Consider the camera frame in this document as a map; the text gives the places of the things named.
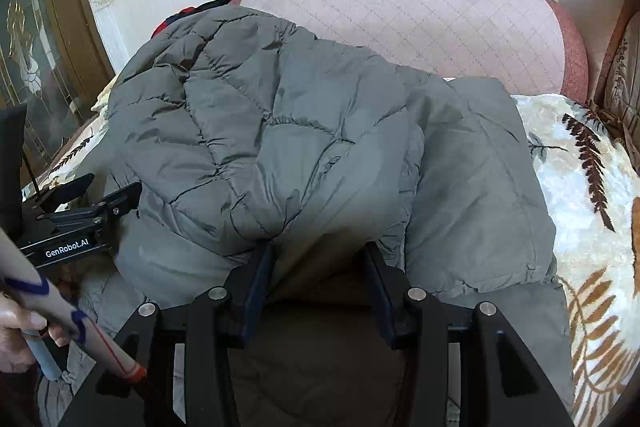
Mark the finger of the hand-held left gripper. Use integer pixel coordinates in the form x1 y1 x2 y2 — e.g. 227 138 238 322
32 173 96 210
65 182 143 228

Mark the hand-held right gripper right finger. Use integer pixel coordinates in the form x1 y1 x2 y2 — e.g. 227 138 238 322
362 244 576 427

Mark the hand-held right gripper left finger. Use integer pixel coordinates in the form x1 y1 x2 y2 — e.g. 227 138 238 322
60 243 276 427

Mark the grey puffer jacket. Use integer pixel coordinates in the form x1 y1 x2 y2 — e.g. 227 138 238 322
37 4 576 427

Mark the person's left hand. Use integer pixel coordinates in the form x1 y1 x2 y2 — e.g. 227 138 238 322
0 292 76 375

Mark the wooden glass door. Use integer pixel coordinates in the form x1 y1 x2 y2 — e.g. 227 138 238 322
0 0 116 178

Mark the red patterned cloth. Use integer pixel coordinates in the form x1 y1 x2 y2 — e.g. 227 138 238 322
150 4 201 40

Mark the leaf printed fleece blanket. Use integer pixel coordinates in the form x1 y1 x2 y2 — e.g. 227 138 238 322
35 77 640 427

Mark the pink quilted sofa cushion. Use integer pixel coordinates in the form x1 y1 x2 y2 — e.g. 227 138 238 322
230 0 591 105

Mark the large striped floral cushion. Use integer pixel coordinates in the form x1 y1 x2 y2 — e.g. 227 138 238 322
595 12 640 148

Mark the white wrapped cable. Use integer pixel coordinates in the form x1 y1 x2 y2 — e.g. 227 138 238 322
0 227 168 427

